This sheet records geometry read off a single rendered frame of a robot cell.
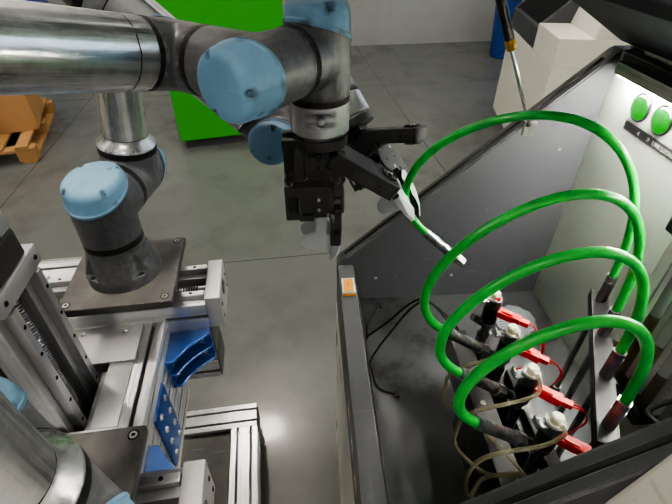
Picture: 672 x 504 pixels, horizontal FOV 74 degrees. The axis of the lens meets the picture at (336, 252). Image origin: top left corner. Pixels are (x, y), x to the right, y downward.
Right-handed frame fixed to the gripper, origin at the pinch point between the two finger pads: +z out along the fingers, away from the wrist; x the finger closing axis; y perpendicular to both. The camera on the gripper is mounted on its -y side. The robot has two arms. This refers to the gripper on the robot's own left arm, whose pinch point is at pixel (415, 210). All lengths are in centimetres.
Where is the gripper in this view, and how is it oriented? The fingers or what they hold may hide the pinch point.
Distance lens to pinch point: 83.4
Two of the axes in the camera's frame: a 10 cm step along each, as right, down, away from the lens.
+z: 5.0, 8.7, 0.4
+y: -6.9, 3.7, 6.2
